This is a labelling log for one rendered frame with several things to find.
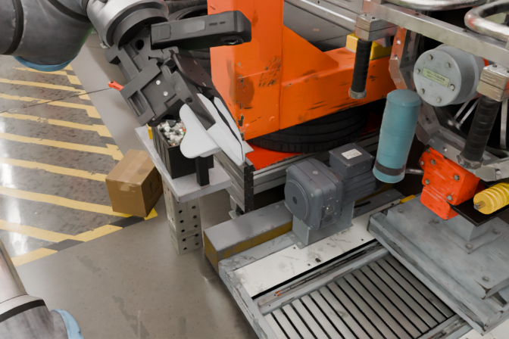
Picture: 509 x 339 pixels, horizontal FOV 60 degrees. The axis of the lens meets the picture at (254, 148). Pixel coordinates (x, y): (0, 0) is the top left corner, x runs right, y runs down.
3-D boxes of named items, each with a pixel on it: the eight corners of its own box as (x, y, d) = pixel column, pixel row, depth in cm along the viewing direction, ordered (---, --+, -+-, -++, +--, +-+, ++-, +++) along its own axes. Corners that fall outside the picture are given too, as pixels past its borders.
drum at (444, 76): (513, 97, 104) (534, 41, 97) (451, 120, 96) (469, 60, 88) (463, 76, 115) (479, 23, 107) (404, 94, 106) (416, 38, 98)
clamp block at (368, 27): (396, 35, 105) (400, 13, 102) (367, 42, 102) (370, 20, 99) (381, 29, 109) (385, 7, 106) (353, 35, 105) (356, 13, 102)
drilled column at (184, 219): (204, 246, 170) (195, 157, 147) (179, 255, 166) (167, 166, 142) (193, 230, 177) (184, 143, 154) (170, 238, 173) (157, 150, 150)
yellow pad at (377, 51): (400, 53, 154) (402, 39, 151) (370, 60, 148) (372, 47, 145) (373, 41, 164) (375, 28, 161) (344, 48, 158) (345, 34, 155)
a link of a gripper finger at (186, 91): (216, 132, 51) (177, 74, 53) (227, 123, 51) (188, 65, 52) (198, 132, 47) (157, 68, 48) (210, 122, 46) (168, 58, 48)
